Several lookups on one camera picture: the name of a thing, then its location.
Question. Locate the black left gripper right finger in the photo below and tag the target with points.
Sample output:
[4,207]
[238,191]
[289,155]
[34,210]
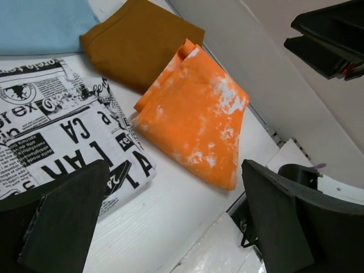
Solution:
[281,239]

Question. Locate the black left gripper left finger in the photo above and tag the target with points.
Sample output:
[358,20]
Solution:
[60,235]

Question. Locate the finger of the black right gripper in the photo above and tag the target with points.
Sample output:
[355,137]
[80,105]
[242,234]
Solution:
[331,40]

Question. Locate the newspaper print cloth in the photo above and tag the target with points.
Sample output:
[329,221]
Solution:
[53,122]

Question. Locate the orange tie-dye cloth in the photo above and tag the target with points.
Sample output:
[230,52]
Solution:
[193,112]

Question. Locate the mustard brown cloth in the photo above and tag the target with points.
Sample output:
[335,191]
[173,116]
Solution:
[135,44]

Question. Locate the light blue cloth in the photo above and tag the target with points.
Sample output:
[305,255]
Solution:
[44,27]

